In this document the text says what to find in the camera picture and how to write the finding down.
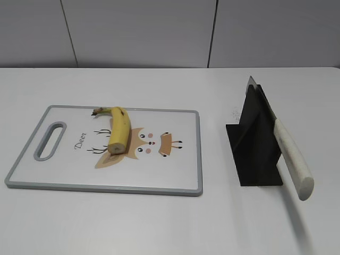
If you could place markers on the yellow banana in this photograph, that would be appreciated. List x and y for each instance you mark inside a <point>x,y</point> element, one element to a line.
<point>121,125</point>

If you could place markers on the white handled knife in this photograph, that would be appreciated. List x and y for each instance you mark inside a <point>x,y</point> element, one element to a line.
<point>297,166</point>

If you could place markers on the black knife stand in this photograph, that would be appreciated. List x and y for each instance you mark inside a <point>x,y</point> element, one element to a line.
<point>254,147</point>

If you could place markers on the white deer cutting board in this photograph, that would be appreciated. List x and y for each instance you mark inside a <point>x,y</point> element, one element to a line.
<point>67,151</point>

